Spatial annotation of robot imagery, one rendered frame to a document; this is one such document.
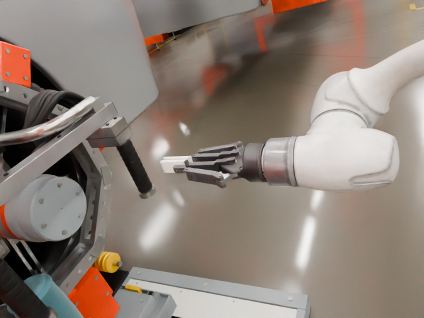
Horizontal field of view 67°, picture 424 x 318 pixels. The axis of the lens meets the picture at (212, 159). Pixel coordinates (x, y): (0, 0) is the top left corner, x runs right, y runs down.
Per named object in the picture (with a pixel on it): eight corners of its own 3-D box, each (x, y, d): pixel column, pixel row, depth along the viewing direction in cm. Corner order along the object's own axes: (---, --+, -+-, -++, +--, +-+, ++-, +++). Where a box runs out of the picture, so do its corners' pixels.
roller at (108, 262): (65, 252, 113) (57, 241, 110) (130, 262, 99) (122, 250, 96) (53, 265, 109) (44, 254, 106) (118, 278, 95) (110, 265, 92)
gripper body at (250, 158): (266, 192, 59) (221, 191, 63) (276, 164, 65) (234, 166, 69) (257, 158, 55) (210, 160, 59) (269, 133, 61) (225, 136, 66)
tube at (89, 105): (48, 115, 79) (23, 74, 73) (105, 106, 70) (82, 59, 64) (-15, 155, 66) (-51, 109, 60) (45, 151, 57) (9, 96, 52)
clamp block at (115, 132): (104, 137, 77) (94, 118, 74) (133, 134, 73) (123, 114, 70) (91, 149, 73) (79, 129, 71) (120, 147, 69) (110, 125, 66)
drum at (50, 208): (41, 207, 83) (8, 162, 76) (100, 210, 73) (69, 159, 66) (-6, 249, 72) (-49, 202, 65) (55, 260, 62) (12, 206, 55)
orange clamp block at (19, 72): (12, 92, 78) (12, 55, 78) (32, 88, 74) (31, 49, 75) (-20, 86, 72) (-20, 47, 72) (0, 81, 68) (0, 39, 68)
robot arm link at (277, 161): (305, 166, 63) (276, 167, 66) (298, 127, 58) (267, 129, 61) (298, 197, 56) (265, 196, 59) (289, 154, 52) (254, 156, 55)
